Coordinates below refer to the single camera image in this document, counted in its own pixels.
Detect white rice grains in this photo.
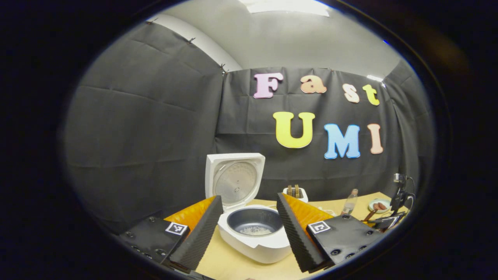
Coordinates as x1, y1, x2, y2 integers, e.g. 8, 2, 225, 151
240, 226, 273, 236

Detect white rice cooker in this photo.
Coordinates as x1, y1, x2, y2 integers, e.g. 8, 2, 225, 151
205, 153, 292, 264

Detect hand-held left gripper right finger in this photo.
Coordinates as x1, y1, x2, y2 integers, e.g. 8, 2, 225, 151
276, 192, 384, 273

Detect white toaster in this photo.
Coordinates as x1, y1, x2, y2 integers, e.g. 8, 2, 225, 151
283, 187, 309, 203

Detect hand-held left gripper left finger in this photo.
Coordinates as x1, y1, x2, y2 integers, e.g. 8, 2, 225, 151
119, 195, 224, 272

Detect large ceiling light panel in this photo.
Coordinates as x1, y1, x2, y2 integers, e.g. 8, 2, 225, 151
239, 0, 330, 17

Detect black backdrop cloth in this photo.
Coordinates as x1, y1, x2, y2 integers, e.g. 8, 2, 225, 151
64, 21, 435, 236

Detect pale green plate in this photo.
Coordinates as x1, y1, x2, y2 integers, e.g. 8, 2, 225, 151
368, 199, 391, 214

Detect clear plastic bottle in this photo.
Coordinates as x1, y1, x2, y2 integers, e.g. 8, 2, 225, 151
341, 189, 359, 215

